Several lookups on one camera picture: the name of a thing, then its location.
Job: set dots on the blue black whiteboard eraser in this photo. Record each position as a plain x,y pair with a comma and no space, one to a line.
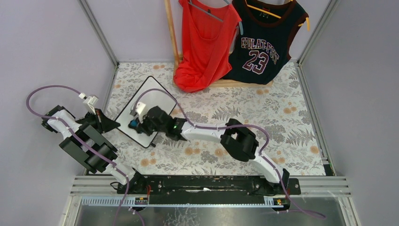
134,124

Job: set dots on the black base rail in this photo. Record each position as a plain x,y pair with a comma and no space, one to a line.
226,187

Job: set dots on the white board black frame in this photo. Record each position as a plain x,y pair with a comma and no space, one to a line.
154,95

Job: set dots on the red tank top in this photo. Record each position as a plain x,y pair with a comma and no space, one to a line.
206,44

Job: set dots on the yellow clothes hanger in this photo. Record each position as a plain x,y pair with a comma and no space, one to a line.
308,25

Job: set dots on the wooden clothes rack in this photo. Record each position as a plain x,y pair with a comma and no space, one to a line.
178,56

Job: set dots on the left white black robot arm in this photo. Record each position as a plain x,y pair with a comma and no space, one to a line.
83,140

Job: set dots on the black number 23 jersey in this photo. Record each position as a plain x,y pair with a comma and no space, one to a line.
262,51

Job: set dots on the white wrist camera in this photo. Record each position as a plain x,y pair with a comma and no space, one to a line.
89,102
140,111

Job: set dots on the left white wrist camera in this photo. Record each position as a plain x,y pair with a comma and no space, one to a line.
89,102

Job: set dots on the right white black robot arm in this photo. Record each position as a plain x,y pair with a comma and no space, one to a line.
236,138

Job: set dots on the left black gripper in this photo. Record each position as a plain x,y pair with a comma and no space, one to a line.
98,119

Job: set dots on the white slotted cable duct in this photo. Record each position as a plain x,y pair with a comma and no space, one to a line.
180,201

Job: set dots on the grey clothes hanger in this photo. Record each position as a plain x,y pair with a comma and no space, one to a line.
240,26

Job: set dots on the floral table cloth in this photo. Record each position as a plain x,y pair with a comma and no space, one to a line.
279,109

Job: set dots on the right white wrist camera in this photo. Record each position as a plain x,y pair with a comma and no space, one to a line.
140,111

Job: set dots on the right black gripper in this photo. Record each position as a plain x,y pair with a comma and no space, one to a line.
142,125

